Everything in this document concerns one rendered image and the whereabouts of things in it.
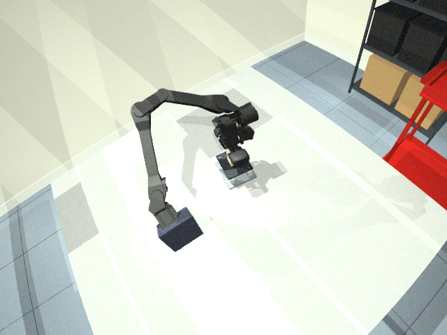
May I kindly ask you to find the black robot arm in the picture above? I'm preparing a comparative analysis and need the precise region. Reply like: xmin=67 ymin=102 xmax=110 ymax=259
xmin=130 ymin=89 xmax=258 ymax=229

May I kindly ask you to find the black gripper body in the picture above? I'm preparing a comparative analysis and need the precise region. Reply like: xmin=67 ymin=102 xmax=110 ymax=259
xmin=214 ymin=127 xmax=250 ymax=166

